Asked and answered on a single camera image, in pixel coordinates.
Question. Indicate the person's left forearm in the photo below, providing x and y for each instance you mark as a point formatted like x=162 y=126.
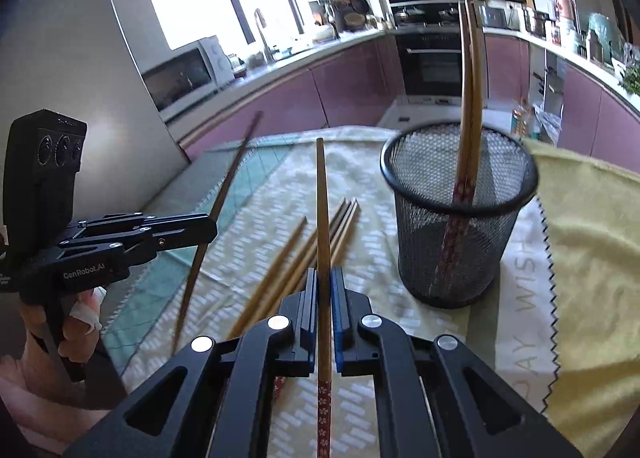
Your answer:
x=30 y=403

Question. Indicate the pink kettle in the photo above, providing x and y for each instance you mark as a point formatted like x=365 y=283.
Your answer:
x=566 y=8

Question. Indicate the steel kitchen faucet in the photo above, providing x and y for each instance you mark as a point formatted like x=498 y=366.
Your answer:
x=258 y=23

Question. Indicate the silver countertop appliance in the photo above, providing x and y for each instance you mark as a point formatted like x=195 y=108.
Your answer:
x=497 y=17

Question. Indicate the patterned beige green tablecloth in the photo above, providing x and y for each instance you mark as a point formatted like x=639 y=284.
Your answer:
x=280 y=188

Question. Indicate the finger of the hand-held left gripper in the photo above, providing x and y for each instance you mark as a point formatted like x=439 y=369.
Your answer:
x=165 y=219
x=180 y=235

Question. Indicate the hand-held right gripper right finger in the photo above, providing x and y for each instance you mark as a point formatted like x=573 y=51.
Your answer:
x=338 y=308

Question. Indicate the black built-in oven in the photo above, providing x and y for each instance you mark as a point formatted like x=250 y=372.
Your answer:
x=430 y=63

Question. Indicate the person's left hand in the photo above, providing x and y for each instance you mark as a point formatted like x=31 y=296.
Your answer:
x=77 y=345

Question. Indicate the clear plastic bag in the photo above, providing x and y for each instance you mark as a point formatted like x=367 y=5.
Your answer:
x=547 y=123

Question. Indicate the mint green appliance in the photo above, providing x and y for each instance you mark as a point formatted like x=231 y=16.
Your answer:
x=602 y=35

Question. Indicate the bunch of green vegetables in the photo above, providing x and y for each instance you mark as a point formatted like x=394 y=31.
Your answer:
x=632 y=78

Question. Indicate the bamboo chopstick red patterned end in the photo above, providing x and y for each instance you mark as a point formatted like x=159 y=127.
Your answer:
x=336 y=222
x=280 y=260
x=462 y=88
x=300 y=257
x=477 y=78
x=322 y=213
x=349 y=223

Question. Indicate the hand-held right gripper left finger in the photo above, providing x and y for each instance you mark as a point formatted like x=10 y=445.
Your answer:
x=311 y=303

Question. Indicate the black mesh utensil holder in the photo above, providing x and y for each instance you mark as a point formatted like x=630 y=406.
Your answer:
x=500 y=238

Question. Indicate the yellow cloth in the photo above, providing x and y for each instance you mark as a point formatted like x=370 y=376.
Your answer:
x=590 y=263

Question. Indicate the dark brown chopstick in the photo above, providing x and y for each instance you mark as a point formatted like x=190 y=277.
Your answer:
x=227 y=183

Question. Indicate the purple kitchen cabinets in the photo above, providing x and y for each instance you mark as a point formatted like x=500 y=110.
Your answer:
x=590 y=108
x=325 y=78

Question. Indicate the white microwave oven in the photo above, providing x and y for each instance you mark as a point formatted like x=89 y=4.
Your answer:
x=180 y=73

